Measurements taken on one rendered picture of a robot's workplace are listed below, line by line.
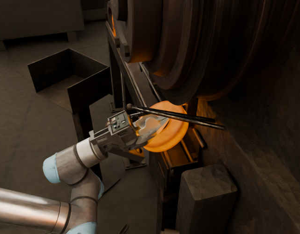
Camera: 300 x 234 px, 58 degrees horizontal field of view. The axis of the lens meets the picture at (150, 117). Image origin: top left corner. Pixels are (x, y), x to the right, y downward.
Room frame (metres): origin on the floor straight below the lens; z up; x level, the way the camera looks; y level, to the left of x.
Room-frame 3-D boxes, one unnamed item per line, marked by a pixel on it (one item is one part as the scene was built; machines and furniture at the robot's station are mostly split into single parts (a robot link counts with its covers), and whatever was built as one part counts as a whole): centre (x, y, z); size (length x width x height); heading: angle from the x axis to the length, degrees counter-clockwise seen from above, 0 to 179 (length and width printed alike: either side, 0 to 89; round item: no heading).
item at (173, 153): (0.55, -0.06, 0.66); 0.19 x 0.07 x 0.01; 15
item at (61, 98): (0.95, 0.32, 0.36); 0.26 x 0.20 x 0.72; 50
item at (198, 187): (0.34, -0.12, 0.68); 0.11 x 0.08 x 0.24; 105
